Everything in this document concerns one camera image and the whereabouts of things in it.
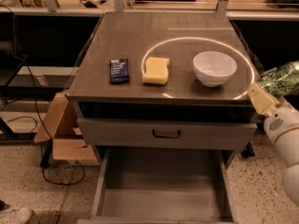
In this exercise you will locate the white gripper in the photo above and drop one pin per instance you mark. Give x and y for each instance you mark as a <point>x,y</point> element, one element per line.
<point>282,122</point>

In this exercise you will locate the green soda can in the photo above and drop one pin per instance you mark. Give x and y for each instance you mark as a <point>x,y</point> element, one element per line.
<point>282,81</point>

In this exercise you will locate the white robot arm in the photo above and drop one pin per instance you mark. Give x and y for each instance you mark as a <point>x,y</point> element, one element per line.
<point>288,148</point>

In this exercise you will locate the grey drawer cabinet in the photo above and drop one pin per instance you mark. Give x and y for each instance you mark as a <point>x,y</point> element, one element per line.
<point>178,36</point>

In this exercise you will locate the open grey middle drawer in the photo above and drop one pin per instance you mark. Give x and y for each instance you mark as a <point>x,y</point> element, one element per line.
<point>162,186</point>

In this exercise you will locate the grey upper drawer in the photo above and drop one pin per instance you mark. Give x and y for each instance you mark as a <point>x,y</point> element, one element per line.
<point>194,135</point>

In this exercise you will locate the white bowl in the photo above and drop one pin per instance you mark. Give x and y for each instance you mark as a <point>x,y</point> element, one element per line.
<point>213,68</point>

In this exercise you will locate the yellow sponge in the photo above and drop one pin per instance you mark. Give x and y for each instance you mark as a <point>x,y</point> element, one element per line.
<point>156,71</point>

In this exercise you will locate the dark blue snack bar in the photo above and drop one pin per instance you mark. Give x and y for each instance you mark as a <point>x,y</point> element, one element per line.
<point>119,72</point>

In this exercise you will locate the brown cardboard box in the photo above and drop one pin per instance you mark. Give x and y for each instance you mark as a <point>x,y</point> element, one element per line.
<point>60,127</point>

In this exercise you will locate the dark side shelf unit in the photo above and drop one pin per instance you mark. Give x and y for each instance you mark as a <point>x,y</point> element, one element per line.
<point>21,81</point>

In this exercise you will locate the white shoe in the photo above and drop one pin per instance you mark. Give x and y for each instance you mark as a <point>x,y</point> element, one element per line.
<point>16,215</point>

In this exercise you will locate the black drawer handle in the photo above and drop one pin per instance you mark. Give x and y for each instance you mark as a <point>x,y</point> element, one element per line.
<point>173,135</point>

